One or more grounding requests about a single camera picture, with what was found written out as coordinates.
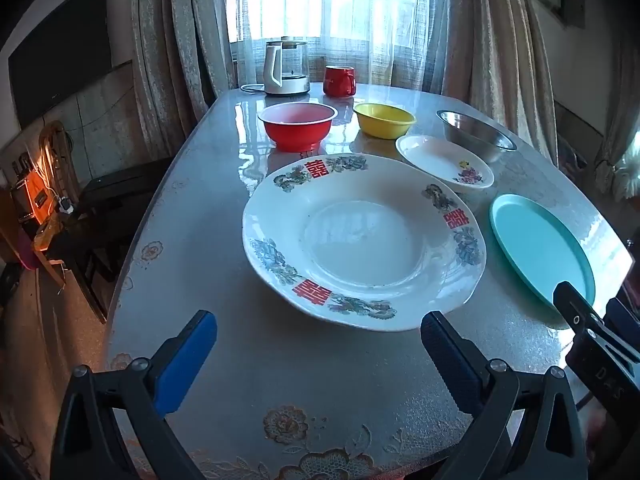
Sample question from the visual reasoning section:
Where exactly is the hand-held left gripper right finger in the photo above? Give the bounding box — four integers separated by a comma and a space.
421, 310, 590, 480

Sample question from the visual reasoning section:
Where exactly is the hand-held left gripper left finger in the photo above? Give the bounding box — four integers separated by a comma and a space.
50, 310, 218, 480

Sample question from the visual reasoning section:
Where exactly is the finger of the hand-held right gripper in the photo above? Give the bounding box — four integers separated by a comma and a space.
605, 297, 640, 349
553, 281, 608, 334

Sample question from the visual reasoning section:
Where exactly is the teal plastic plate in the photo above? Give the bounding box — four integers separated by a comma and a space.
489, 193, 597, 313

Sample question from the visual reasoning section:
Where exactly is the large white floral plate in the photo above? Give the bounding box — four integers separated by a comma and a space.
242, 153, 488, 333

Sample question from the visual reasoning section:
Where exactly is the small white floral plate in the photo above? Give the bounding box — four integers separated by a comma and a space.
395, 134, 495, 194

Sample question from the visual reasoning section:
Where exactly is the stainless steel bowl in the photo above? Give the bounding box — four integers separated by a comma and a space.
436, 109, 518, 163

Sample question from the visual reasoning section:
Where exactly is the yellow plastic bowl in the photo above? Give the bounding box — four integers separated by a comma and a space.
353, 103, 417, 140

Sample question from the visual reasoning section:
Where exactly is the red plastic bowl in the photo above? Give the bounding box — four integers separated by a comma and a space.
257, 102, 338, 153

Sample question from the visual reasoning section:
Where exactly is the patterned cloth bundle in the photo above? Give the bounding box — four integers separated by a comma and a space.
556, 132, 590, 178

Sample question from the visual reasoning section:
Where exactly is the black bench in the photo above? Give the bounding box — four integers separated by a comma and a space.
47, 157, 175, 323

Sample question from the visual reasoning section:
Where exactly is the tied beige curtain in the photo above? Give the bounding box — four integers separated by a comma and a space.
594, 10, 640, 202

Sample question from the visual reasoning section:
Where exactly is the beige patterned curtain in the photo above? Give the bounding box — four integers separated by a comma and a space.
129, 0, 237, 161
440, 0, 559, 163

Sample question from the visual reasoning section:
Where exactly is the red mug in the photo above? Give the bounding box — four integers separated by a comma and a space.
322, 65, 357, 97

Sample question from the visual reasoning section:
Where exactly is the white glass electric kettle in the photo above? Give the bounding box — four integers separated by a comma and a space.
263, 36, 311, 96

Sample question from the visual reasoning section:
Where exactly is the white sheer curtain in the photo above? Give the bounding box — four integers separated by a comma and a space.
224, 0, 451, 97

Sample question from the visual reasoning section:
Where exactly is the black television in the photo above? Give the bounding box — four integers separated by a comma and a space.
7, 0, 114, 131

